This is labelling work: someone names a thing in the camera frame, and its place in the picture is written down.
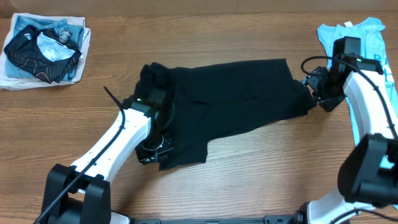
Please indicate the folded beige cloth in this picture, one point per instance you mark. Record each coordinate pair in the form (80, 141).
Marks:
(27, 83)

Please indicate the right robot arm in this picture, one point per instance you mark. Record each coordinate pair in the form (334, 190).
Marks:
(368, 177)

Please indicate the folded black patterned shirt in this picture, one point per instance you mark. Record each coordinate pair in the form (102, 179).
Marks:
(42, 54)

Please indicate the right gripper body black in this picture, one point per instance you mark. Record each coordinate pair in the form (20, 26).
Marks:
(327, 89)

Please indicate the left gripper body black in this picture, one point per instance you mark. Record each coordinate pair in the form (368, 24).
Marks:
(155, 147)

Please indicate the black t-shirt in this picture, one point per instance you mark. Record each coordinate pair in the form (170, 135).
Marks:
(223, 100)

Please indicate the light blue t-shirt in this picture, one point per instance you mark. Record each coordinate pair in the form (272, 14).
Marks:
(372, 47)

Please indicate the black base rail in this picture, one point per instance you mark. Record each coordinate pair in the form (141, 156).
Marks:
(268, 219)

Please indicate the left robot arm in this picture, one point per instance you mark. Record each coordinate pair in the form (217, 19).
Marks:
(81, 192)

